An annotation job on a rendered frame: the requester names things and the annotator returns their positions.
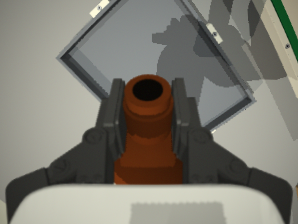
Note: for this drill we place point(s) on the brown glass bottle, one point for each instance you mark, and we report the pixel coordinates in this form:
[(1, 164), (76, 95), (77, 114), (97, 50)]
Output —
[(148, 158)]

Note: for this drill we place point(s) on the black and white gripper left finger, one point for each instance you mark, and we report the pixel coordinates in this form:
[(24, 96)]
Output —
[(87, 160)]

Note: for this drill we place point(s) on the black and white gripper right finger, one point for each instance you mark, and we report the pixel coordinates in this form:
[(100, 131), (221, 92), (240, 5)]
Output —
[(206, 162)]

